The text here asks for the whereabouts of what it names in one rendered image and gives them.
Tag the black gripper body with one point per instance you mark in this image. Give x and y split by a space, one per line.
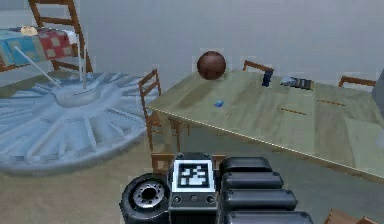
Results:
146 196

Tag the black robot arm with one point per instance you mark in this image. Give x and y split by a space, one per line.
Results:
246 193

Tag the round pale blue rug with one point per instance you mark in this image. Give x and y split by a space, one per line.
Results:
63 123

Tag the small blue round thing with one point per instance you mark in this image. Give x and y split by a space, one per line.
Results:
218 103

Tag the white stand with rods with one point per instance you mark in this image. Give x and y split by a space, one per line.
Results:
75 95

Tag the brown ball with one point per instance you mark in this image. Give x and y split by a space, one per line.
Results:
211 65

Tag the pale wooden table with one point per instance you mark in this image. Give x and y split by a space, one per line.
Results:
283 120

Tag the dark blue cup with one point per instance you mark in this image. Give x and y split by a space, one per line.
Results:
267 78

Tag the bed with patchwork blanket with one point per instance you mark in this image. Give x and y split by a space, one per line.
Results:
36 46

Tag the tall brown wooden ladder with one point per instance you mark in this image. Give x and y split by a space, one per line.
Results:
75 23

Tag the small cream lump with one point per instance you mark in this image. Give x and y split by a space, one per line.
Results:
29 30

